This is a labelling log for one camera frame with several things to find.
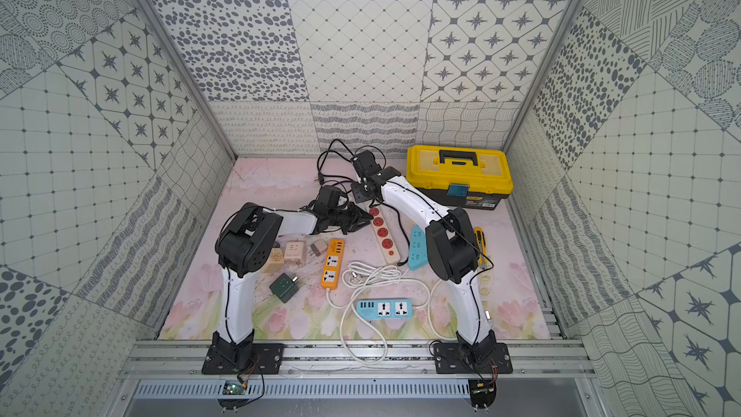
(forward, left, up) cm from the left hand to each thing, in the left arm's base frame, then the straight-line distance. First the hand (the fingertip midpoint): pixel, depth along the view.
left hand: (373, 215), depth 99 cm
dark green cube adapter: (-26, +24, +1) cm, 36 cm away
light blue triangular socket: (-14, -15, -1) cm, 21 cm away
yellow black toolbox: (+7, -29, +13) cm, 33 cm away
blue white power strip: (-31, -5, -2) cm, 31 cm away
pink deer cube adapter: (-16, +24, +1) cm, 29 cm away
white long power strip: (-7, -4, -2) cm, 8 cm away
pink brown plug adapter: (-11, +18, -2) cm, 21 cm away
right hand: (+4, +2, +8) cm, 10 cm away
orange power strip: (-18, +12, -1) cm, 21 cm away
